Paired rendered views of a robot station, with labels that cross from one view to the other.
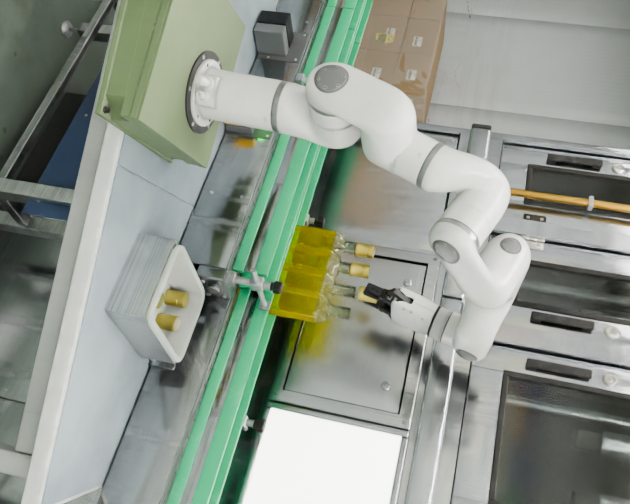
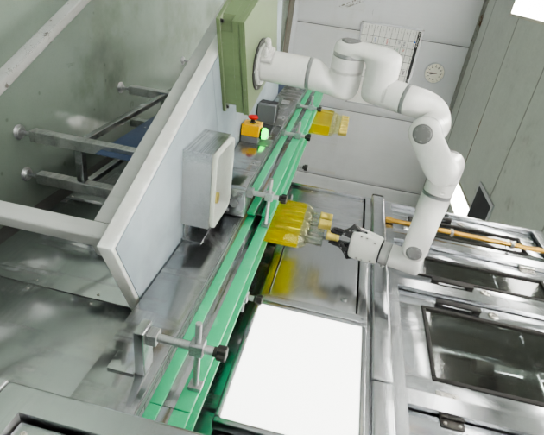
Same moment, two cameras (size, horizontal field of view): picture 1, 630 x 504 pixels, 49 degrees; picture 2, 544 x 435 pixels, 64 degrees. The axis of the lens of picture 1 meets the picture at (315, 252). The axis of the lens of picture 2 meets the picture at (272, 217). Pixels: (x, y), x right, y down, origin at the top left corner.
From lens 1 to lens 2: 0.89 m
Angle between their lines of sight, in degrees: 30
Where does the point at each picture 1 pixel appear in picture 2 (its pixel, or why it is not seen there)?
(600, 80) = not seen: hidden behind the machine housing
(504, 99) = not seen: hidden behind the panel
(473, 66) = not seen: hidden behind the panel
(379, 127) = (384, 57)
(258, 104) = (300, 61)
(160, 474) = (191, 294)
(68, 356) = (161, 152)
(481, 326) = (429, 220)
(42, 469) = (125, 218)
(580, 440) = (485, 347)
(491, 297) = (450, 169)
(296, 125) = (321, 75)
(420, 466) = (379, 345)
